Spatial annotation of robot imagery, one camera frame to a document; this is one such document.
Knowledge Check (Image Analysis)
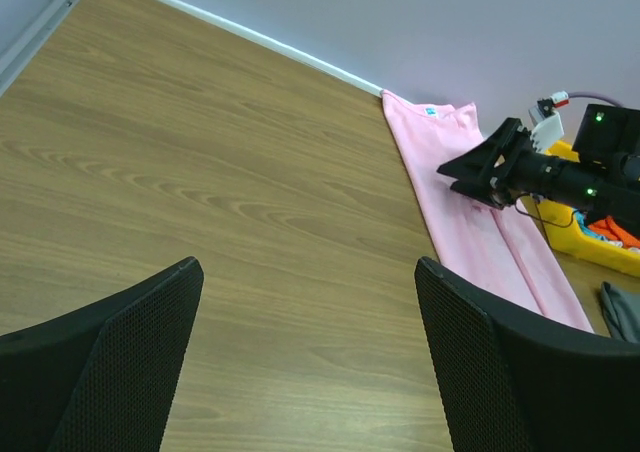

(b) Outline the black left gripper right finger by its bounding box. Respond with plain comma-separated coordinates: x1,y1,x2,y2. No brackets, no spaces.
414,257,639,451

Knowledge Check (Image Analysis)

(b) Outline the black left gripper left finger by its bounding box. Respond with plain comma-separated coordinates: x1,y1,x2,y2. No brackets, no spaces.
1,257,204,451

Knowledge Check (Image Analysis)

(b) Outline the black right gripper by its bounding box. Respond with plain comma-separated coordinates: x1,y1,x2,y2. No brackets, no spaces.
437,118,600,210

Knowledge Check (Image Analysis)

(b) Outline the pink t-shirt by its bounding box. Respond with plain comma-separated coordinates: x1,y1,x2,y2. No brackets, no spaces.
381,90,592,332

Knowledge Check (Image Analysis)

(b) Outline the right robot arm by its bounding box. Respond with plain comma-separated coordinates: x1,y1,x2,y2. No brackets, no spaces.
437,102,639,232

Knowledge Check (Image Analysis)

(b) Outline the yellow plastic bin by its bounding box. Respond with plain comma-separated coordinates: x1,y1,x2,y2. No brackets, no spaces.
537,139,640,274

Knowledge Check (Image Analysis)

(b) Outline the blue t-shirt in bin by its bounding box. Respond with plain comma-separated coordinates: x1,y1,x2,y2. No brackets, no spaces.
575,210,623,248

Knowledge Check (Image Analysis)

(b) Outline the orange t-shirt in bin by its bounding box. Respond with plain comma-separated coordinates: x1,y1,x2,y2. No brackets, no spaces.
588,216,640,249

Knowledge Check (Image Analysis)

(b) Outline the folded dark grey t-shirt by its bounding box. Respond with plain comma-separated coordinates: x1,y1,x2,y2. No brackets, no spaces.
600,282,640,344

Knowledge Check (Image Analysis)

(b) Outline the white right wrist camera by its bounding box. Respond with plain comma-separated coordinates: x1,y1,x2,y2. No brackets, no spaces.
529,91,570,153

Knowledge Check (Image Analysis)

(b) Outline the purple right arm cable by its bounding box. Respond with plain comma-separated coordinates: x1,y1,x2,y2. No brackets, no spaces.
567,89,624,107

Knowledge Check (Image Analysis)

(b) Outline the aluminium table frame rail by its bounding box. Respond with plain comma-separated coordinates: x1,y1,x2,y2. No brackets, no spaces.
1,0,382,96

